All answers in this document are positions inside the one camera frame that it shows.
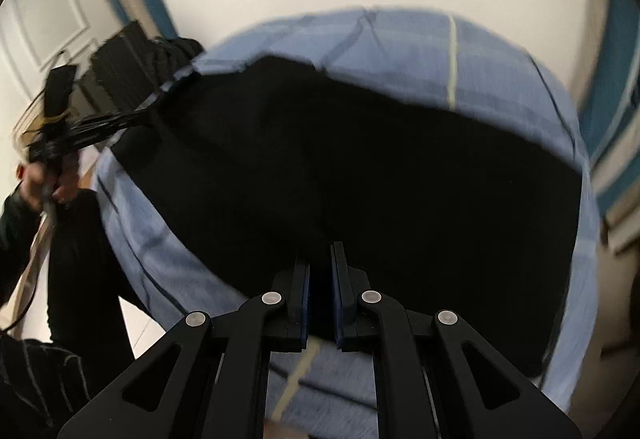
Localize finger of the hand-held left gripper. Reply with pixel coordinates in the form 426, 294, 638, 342
67, 109, 158, 152

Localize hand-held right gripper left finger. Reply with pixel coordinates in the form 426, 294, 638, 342
57, 253, 313, 439

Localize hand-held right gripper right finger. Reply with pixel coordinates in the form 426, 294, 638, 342
330, 241, 583, 439

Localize black pants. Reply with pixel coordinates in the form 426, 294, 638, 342
110, 55, 583, 377

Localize person's left forearm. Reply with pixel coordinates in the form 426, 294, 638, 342
0, 192, 56, 305

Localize person's left hand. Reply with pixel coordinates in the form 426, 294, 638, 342
17, 158, 82, 214

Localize black bag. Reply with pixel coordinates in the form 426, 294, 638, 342
75, 19, 206, 120

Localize white panelled door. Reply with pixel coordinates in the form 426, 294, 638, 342
0, 0, 136, 90

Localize person's dark clothing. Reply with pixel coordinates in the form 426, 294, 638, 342
0, 189, 138, 439

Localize blue plaid bed sheet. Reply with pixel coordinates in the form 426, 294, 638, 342
95, 5, 601, 439

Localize teal striped curtain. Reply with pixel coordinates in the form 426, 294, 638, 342
582, 0, 640, 220

